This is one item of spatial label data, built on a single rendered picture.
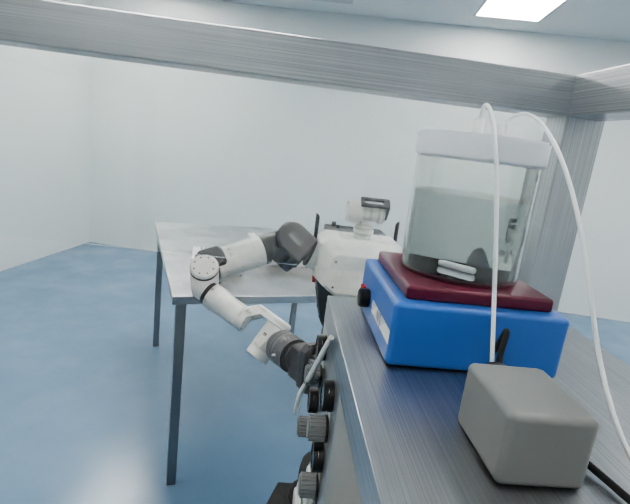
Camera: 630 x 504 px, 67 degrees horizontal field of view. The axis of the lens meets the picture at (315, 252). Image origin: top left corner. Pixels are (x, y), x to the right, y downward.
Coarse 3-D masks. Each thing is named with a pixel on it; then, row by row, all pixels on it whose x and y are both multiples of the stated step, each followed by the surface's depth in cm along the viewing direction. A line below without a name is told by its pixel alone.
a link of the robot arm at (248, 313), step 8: (240, 312) 126; (248, 312) 126; (256, 312) 126; (264, 312) 125; (240, 320) 125; (248, 320) 129; (272, 320) 125; (280, 320) 125; (240, 328) 127; (280, 328) 124; (288, 328) 126
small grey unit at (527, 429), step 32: (480, 384) 39; (512, 384) 38; (544, 384) 39; (480, 416) 38; (512, 416) 34; (544, 416) 34; (576, 416) 34; (480, 448) 38; (512, 448) 34; (544, 448) 34; (576, 448) 34; (512, 480) 35; (544, 480) 35; (576, 480) 35
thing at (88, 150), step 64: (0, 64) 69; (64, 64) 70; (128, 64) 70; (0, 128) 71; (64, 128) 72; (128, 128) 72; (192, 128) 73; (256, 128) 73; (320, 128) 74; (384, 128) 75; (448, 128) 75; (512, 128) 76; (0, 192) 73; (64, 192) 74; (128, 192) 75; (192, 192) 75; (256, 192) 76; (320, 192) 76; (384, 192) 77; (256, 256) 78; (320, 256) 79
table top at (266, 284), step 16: (176, 256) 244; (176, 272) 218; (256, 272) 234; (272, 272) 237; (288, 272) 240; (304, 272) 244; (176, 288) 197; (240, 288) 207; (256, 288) 209; (272, 288) 212; (288, 288) 215; (304, 288) 218; (176, 304) 188
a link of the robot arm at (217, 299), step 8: (192, 280) 129; (216, 280) 132; (192, 288) 129; (200, 288) 128; (208, 288) 128; (216, 288) 129; (224, 288) 131; (200, 296) 129; (208, 296) 127; (216, 296) 127; (224, 296) 128; (232, 296) 129; (208, 304) 128; (216, 304) 127; (224, 304) 127; (232, 304) 127; (240, 304) 128; (216, 312) 128; (224, 312) 127; (232, 312) 126; (232, 320) 126
